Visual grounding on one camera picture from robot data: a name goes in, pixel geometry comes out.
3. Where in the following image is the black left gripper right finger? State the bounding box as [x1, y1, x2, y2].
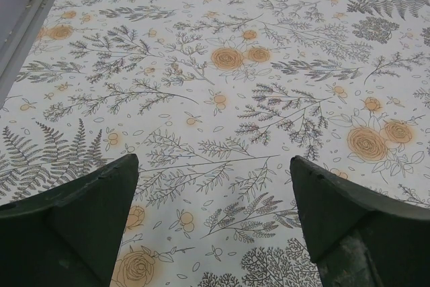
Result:
[290, 156, 429, 286]

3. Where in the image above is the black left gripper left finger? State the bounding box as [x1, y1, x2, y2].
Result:
[1, 154, 138, 286]

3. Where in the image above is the floral patterned tablecloth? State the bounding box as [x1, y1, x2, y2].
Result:
[1, 0, 429, 286]

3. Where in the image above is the aluminium frame rail left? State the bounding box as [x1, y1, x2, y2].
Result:
[0, 0, 73, 79]

